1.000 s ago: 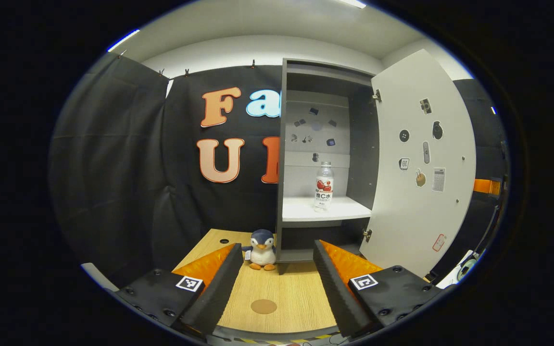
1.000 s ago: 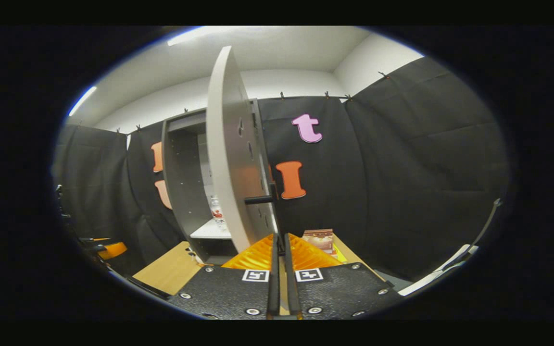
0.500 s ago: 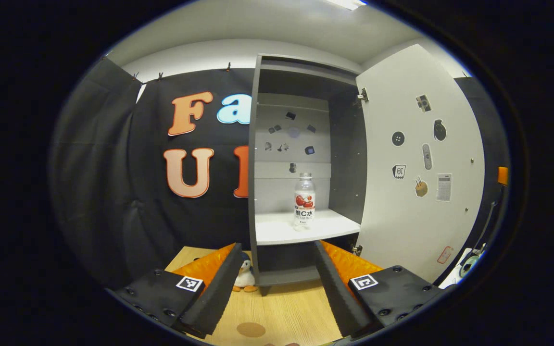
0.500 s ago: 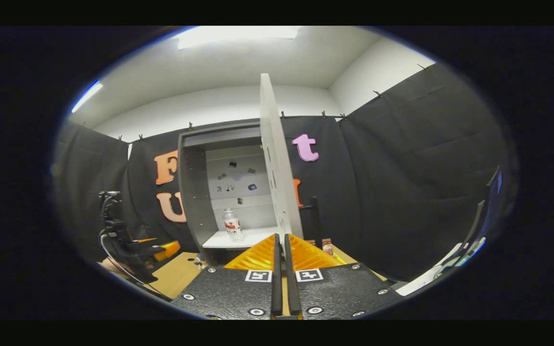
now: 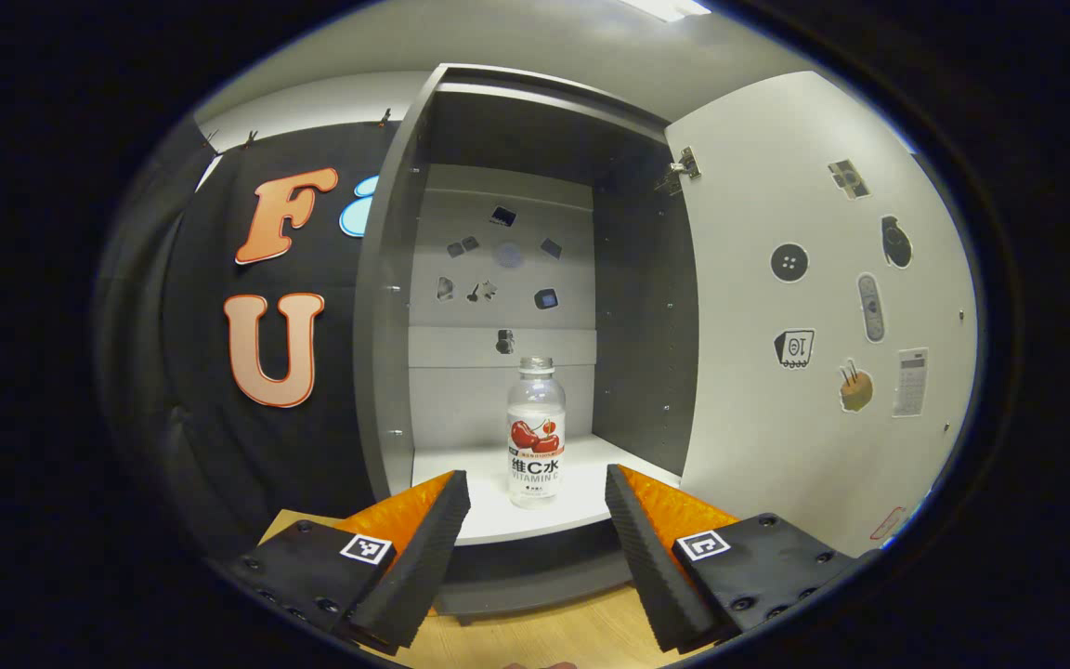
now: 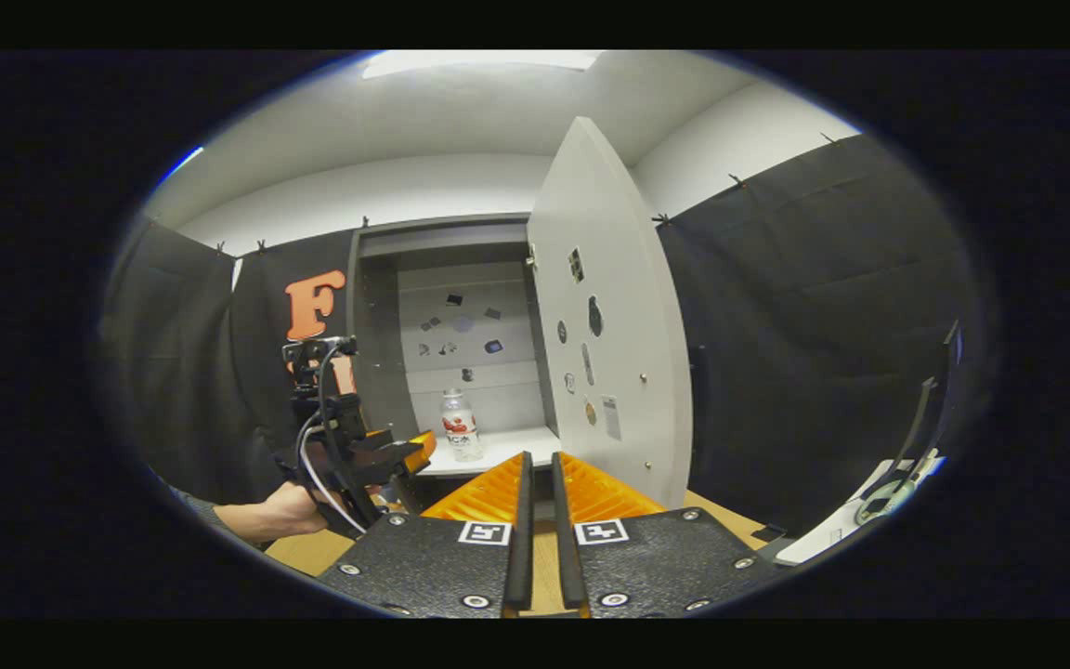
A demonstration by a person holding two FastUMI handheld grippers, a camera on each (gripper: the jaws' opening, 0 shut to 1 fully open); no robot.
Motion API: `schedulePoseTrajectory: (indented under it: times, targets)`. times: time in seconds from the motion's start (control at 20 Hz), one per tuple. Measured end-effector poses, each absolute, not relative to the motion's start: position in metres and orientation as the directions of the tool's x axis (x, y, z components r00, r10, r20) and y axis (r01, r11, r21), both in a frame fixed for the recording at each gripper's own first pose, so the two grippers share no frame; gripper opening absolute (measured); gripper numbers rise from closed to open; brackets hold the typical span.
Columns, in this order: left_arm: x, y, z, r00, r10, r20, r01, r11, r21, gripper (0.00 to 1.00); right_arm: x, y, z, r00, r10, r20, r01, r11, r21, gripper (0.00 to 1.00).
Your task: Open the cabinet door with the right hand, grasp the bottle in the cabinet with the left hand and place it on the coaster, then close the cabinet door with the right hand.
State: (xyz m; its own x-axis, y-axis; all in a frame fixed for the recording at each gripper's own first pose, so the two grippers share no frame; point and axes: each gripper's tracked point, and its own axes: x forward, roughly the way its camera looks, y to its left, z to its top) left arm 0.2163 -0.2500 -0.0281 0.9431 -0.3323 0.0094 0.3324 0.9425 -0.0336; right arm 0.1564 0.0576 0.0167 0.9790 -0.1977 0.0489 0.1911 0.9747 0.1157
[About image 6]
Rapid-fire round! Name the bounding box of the white cabinet shelf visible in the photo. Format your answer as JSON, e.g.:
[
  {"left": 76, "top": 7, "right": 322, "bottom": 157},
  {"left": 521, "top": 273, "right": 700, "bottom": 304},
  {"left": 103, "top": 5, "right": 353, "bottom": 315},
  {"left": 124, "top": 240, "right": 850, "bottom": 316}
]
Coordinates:
[{"left": 419, "top": 426, "right": 562, "bottom": 479}]

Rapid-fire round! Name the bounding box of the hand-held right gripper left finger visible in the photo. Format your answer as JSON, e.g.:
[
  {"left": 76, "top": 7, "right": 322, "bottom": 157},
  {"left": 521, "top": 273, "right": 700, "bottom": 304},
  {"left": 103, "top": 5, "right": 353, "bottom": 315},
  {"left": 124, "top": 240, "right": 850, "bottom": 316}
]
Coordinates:
[{"left": 317, "top": 451, "right": 536, "bottom": 619}]

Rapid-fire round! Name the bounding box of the light grey cabinet door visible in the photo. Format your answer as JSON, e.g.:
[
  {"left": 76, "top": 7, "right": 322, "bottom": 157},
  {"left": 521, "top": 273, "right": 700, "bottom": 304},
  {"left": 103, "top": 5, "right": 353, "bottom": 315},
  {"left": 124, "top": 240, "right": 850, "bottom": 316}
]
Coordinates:
[{"left": 526, "top": 116, "right": 694, "bottom": 510}]

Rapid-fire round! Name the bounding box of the round grey object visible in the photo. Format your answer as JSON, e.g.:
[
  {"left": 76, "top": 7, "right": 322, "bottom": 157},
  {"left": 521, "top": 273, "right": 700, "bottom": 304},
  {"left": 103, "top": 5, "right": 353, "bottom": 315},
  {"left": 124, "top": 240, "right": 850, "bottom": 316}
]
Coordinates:
[{"left": 854, "top": 477, "right": 917, "bottom": 527}]

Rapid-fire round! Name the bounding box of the black backdrop cloth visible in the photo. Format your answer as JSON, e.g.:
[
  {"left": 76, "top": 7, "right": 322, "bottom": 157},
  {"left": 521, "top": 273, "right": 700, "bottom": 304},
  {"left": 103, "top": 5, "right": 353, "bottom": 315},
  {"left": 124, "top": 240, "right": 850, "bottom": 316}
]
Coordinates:
[{"left": 98, "top": 135, "right": 1000, "bottom": 540}]

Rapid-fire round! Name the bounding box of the clear bottle with red label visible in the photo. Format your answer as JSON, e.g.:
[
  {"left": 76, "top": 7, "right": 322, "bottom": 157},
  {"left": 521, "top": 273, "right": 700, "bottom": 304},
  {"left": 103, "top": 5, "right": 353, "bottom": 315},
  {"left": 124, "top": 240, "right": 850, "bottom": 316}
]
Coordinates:
[{"left": 440, "top": 388, "right": 485, "bottom": 463}]

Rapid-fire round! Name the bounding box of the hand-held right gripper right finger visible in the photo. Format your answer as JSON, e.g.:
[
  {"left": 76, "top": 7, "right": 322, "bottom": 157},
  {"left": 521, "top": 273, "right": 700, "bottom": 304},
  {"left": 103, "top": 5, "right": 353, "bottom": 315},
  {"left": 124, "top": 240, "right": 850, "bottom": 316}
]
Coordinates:
[{"left": 551, "top": 451, "right": 777, "bottom": 619}]

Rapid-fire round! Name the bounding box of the white cable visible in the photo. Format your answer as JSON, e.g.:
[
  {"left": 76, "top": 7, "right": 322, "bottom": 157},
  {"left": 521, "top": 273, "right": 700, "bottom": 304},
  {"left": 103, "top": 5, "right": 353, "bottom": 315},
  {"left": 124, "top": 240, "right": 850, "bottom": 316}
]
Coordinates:
[{"left": 298, "top": 426, "right": 371, "bottom": 537}]

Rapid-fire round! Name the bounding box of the thin black stand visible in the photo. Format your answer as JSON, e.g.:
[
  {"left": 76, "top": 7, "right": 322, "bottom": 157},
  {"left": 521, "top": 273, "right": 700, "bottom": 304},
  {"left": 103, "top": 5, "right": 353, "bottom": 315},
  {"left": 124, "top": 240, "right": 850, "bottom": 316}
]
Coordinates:
[{"left": 860, "top": 321, "right": 963, "bottom": 503}]

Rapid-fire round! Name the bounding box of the grey cabinet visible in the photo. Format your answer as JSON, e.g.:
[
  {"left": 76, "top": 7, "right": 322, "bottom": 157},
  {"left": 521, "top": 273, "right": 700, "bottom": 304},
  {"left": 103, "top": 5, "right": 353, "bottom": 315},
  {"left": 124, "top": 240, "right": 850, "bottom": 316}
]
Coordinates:
[{"left": 346, "top": 212, "right": 564, "bottom": 479}]

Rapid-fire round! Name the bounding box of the white sheet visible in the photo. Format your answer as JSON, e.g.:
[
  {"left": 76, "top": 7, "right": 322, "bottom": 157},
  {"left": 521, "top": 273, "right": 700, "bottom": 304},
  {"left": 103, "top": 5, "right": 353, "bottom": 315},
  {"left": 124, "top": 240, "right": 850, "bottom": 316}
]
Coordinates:
[{"left": 774, "top": 446, "right": 949, "bottom": 568}]

